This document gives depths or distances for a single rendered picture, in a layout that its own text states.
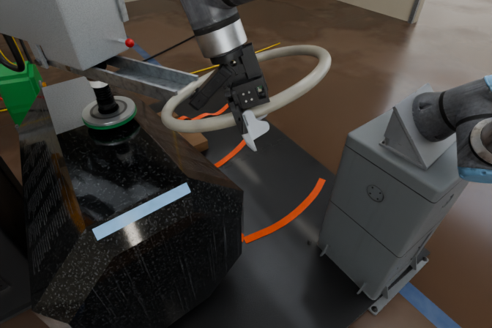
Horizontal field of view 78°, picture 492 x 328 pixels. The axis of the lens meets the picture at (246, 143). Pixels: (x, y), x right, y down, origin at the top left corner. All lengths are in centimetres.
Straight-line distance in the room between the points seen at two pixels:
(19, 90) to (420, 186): 272
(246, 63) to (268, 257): 141
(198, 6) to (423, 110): 92
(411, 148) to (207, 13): 92
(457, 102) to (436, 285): 114
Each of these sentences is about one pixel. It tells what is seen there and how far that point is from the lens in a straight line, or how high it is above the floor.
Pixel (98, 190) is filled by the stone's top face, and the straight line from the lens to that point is 115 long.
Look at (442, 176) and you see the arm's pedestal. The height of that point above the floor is 85.
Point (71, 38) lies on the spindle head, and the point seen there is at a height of 126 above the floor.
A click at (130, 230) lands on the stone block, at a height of 79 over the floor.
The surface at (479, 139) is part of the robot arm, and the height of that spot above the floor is 108.
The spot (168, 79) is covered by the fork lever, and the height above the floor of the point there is 111.
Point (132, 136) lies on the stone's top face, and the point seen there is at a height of 85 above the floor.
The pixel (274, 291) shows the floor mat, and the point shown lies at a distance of 177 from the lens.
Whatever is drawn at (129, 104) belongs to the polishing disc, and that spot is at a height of 90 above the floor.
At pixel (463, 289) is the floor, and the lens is 212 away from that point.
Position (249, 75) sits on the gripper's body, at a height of 135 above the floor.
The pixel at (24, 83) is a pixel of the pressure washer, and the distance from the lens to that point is 290.
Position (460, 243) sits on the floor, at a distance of 230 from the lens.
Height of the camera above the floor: 163
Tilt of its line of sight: 40 degrees down
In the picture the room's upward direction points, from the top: straight up
